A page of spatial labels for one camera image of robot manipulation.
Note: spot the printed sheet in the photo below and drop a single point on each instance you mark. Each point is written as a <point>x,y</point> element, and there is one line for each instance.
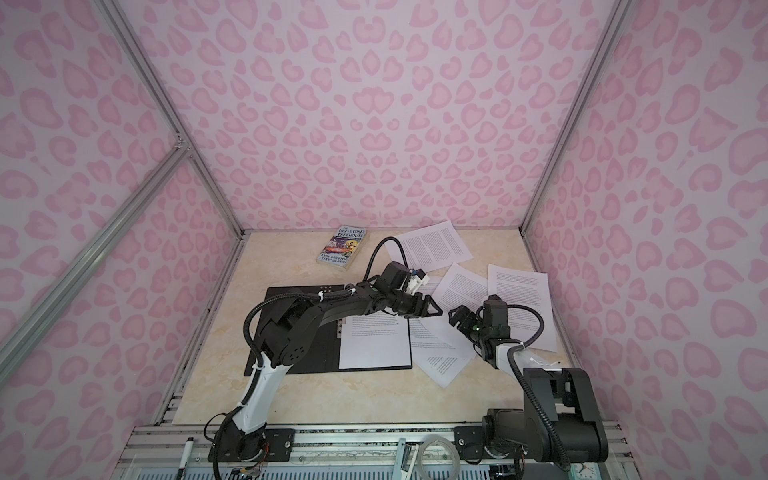
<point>434,247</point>
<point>436,357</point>
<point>530,289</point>
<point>460,287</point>
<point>375,342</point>

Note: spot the black white marker pen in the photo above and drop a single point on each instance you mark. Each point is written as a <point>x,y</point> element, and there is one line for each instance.
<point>184,459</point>

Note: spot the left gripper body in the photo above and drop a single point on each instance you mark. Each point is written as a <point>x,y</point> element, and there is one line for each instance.
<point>403,302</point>

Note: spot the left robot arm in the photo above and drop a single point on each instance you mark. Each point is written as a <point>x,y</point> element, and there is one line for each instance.
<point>241,435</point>

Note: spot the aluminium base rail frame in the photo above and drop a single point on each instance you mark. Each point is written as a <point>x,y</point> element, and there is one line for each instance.
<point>334,451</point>

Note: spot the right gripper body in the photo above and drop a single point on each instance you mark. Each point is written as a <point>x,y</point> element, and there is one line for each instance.
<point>486,336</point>

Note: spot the clear tube coil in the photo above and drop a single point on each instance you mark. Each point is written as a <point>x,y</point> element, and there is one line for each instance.
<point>435,450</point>

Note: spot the black A4 clip folder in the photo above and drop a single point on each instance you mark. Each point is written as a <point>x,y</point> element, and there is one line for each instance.
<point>297,325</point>

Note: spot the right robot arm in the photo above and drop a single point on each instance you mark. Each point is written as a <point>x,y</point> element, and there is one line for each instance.
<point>559,422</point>

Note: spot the teal alarm clock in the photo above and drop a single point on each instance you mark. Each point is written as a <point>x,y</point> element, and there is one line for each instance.
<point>587,471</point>

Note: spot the colourful paperback book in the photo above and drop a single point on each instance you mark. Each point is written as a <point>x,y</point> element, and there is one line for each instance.
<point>341,249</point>

